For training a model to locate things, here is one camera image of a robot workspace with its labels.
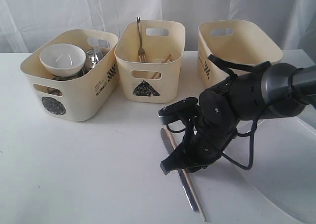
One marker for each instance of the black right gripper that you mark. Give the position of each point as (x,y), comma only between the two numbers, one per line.
(226,110)

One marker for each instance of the cream bin with square mark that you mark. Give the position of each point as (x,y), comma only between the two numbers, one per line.
(236,41)

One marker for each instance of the white rectangular plate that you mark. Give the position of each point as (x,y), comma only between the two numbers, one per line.
(284,166)

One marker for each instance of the stainless steel fork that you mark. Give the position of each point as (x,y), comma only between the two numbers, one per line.
(141,51)

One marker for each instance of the white ceramic bowl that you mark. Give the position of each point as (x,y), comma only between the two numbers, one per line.
(62,59)

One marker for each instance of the cream bin with circle mark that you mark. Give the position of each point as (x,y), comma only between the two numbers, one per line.
(82,97)

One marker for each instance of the stainless steel knife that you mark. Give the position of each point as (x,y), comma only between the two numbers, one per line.
(187,192)

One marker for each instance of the wooden chopstick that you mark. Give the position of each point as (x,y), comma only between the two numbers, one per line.
(188,180)
(157,74)

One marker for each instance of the white curtain backdrop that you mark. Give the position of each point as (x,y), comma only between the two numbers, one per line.
(26,25)

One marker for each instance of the stainless steel cup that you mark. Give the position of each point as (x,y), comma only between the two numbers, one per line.
(53,91)
(77,75)

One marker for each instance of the stainless steel bowl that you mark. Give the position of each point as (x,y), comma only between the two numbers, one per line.
(93,57)

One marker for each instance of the cream bin with triangle mark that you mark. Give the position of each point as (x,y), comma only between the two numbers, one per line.
(159,39)

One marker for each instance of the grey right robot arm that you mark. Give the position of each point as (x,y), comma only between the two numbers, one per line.
(286,89)

